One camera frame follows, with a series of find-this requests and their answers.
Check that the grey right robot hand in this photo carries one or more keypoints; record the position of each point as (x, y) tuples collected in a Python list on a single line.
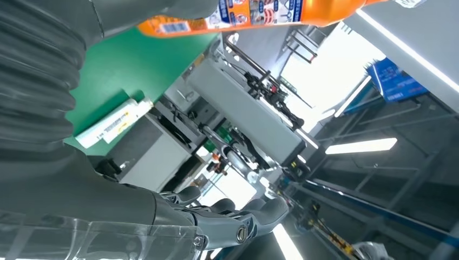
[(71, 193)]

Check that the white tube with grey print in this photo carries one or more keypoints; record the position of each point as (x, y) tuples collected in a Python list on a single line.
[(104, 127)]

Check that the white tube with yellow print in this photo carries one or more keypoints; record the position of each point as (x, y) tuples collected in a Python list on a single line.
[(141, 111)]

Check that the blue sign board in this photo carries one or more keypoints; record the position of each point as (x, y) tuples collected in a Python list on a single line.
[(394, 80)]

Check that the blue rail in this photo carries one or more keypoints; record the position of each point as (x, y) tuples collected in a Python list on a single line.
[(387, 213)]

